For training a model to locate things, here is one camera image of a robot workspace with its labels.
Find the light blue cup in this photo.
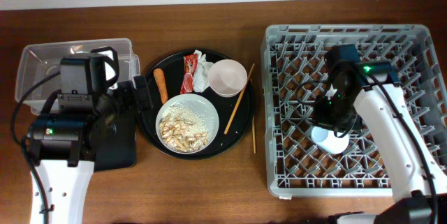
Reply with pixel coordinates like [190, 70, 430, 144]
[310, 126, 349, 154]

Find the pink bowl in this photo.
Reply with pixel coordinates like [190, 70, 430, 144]
[207, 59, 248, 98]

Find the wooden chopstick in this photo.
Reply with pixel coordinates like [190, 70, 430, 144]
[223, 64, 255, 135]

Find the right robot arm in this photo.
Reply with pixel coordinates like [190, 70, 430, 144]
[312, 45, 446, 224]

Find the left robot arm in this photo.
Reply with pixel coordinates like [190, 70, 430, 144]
[10, 47, 152, 223]

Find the grey dishwasher rack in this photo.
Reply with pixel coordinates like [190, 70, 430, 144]
[261, 24, 447, 199]

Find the orange carrot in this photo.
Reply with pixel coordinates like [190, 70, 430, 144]
[153, 68, 168, 104]

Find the black rectangular bin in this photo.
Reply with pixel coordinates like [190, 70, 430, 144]
[94, 109, 137, 172]

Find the grey plate with food scraps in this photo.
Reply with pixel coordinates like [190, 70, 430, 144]
[155, 94, 219, 155]

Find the crumpled white tissue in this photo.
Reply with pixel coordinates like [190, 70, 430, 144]
[193, 50, 214, 93]

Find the round black tray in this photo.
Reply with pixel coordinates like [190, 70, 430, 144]
[138, 50, 256, 160]

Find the red snack wrapper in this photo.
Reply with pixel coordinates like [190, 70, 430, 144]
[180, 53, 198, 94]

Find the clear plastic bin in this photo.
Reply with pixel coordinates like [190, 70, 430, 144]
[15, 38, 140, 115]

